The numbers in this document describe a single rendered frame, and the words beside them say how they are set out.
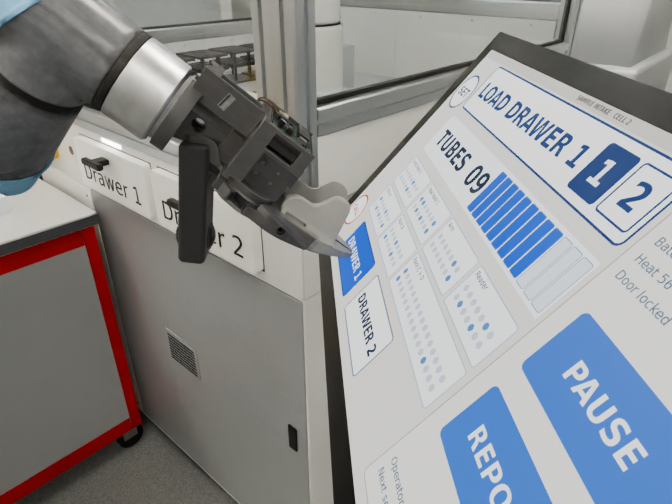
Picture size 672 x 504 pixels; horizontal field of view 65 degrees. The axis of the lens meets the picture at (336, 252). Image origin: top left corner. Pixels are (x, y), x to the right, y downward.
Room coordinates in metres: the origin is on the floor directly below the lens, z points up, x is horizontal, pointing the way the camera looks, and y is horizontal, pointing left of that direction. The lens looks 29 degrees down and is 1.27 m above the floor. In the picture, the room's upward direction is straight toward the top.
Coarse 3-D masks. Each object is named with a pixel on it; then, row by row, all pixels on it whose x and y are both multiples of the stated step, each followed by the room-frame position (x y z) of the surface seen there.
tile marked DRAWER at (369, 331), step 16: (368, 288) 0.39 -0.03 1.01; (352, 304) 0.39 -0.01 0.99; (368, 304) 0.37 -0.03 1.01; (384, 304) 0.36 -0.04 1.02; (352, 320) 0.37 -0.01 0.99; (368, 320) 0.35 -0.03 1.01; (384, 320) 0.34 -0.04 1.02; (352, 336) 0.35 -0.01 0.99; (368, 336) 0.34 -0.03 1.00; (384, 336) 0.32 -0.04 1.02; (352, 352) 0.34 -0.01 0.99; (368, 352) 0.32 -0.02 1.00; (352, 368) 0.32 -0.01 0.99
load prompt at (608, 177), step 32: (480, 96) 0.52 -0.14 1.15; (512, 96) 0.46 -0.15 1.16; (544, 96) 0.42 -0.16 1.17; (512, 128) 0.42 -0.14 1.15; (544, 128) 0.38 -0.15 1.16; (576, 128) 0.35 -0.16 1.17; (608, 128) 0.33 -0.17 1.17; (544, 160) 0.35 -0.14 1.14; (576, 160) 0.32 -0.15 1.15; (608, 160) 0.30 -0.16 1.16; (640, 160) 0.28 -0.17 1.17; (576, 192) 0.30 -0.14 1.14; (608, 192) 0.28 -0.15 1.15; (640, 192) 0.26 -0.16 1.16; (608, 224) 0.26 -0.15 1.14; (640, 224) 0.24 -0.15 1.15
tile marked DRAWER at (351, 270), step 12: (360, 228) 0.51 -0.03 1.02; (348, 240) 0.51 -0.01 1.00; (360, 240) 0.48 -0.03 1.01; (360, 252) 0.46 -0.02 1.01; (372, 252) 0.44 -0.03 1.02; (348, 264) 0.46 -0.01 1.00; (360, 264) 0.44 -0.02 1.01; (372, 264) 0.42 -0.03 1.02; (348, 276) 0.44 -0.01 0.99; (360, 276) 0.42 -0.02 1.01; (348, 288) 0.42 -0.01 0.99
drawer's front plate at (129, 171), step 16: (80, 144) 1.12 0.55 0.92; (96, 144) 1.08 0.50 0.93; (80, 160) 1.13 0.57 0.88; (112, 160) 1.02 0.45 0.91; (128, 160) 0.98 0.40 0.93; (96, 176) 1.09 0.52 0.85; (112, 176) 1.03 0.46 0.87; (128, 176) 0.99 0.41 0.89; (144, 176) 0.95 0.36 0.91; (112, 192) 1.04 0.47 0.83; (128, 192) 0.99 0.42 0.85; (144, 192) 0.95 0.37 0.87; (144, 208) 0.96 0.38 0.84
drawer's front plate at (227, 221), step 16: (160, 176) 0.90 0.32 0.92; (176, 176) 0.89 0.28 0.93; (160, 192) 0.91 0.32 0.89; (176, 192) 0.87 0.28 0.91; (160, 208) 0.92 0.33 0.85; (224, 208) 0.78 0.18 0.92; (176, 224) 0.88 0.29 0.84; (224, 224) 0.78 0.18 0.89; (240, 224) 0.75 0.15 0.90; (224, 240) 0.78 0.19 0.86; (256, 240) 0.74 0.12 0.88; (224, 256) 0.79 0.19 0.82; (256, 256) 0.74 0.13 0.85; (256, 272) 0.74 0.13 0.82
